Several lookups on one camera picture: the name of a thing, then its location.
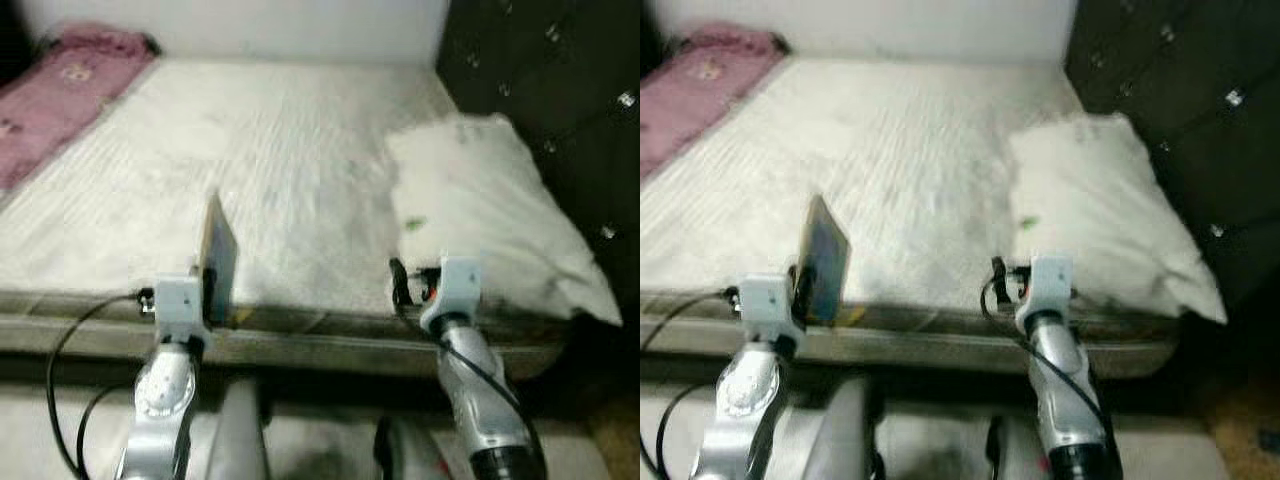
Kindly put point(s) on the white pillow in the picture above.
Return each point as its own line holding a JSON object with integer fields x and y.
{"x": 490, "y": 210}
{"x": 1110, "y": 205}

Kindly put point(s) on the white quilted mattress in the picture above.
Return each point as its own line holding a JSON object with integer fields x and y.
{"x": 280, "y": 170}
{"x": 900, "y": 170}

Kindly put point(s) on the grey left robot leg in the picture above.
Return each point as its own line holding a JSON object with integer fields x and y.
{"x": 238, "y": 440}
{"x": 845, "y": 440}

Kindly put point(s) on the dark tufted headboard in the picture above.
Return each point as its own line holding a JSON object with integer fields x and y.
{"x": 560, "y": 80}
{"x": 1190, "y": 70}

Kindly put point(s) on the purple cartoon print blanket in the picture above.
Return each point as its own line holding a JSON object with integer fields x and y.
{"x": 60, "y": 100}
{"x": 700, "y": 90}

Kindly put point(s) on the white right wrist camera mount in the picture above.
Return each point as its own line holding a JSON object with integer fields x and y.
{"x": 1046, "y": 286}
{"x": 455, "y": 288}

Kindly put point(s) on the grey robot leg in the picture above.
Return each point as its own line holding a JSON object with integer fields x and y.
{"x": 410, "y": 455}
{"x": 238, "y": 440}
{"x": 1015, "y": 455}
{"x": 845, "y": 440}

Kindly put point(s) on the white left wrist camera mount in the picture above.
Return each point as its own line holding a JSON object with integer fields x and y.
{"x": 180, "y": 305}
{"x": 768, "y": 305}

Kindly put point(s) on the yellow blue picture book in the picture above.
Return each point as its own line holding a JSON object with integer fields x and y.
{"x": 222, "y": 255}
{"x": 830, "y": 260}

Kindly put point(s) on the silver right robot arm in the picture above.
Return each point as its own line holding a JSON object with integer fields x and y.
{"x": 1065, "y": 390}
{"x": 480, "y": 390}

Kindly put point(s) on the grey right robot leg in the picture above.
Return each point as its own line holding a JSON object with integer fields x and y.
{"x": 1015, "y": 455}
{"x": 410, "y": 455}

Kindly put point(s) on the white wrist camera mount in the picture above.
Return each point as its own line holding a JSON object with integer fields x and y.
{"x": 180, "y": 305}
{"x": 1046, "y": 286}
{"x": 455, "y": 288}
{"x": 768, "y": 305}

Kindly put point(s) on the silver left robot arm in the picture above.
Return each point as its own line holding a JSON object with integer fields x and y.
{"x": 160, "y": 400}
{"x": 745, "y": 400}

